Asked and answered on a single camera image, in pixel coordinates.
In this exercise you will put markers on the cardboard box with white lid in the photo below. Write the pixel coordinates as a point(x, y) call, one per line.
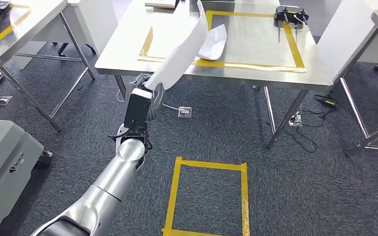
point(159, 3)

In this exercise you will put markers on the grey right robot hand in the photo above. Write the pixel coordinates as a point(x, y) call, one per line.
point(158, 97)

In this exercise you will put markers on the black desk foot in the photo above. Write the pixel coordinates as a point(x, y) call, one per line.
point(62, 49)

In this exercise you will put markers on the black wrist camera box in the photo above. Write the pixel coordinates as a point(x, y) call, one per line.
point(137, 110)

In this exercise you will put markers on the steel workbench with yellow tape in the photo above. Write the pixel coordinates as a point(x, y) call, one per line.
point(257, 42)

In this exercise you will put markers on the black yellow power adapter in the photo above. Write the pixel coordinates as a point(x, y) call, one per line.
point(327, 101)

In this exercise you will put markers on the white desk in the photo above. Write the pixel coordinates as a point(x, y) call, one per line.
point(91, 19)
point(345, 35)

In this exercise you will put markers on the grey machine housing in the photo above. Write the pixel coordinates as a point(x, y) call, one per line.
point(3, 163)

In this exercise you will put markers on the white pointed shell part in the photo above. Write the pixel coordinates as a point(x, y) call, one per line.
point(213, 44)

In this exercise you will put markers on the yellow tape on workbench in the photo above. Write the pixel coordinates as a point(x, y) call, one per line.
point(293, 49)

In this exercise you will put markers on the metal floor socket box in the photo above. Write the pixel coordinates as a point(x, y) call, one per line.
point(3, 101)
point(185, 112)

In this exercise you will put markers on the steel table with yellow tape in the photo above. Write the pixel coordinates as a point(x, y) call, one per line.
point(39, 22)

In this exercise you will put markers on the black machine caster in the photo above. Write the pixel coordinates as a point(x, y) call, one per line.
point(44, 159)

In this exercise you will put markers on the black remote controller with antennas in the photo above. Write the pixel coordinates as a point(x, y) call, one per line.
point(290, 16)

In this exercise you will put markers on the yellow floor tape square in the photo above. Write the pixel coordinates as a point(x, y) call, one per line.
point(176, 195)

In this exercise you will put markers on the yellow tape on steel table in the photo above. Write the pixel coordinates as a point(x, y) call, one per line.
point(0, 37)

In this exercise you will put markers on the white curved shell part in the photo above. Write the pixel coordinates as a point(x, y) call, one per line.
point(179, 55)

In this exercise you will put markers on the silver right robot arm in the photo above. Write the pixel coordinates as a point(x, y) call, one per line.
point(114, 182)

